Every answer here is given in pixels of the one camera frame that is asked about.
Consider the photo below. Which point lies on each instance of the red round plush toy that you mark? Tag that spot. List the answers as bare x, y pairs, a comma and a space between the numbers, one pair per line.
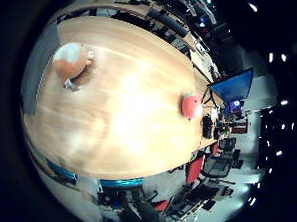
190, 106

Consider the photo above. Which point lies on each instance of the black device on table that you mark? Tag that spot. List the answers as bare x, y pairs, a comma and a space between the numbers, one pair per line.
207, 126

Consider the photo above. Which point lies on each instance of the red chair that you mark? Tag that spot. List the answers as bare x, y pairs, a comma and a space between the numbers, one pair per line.
195, 169

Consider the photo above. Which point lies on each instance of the blue table clamp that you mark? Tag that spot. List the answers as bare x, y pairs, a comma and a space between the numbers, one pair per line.
122, 182
62, 171

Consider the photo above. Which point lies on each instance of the black office chair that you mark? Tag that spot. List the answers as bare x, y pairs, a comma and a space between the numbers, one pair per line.
217, 166

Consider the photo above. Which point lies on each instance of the blue-screen monitor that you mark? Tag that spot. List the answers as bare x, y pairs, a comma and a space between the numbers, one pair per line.
234, 87

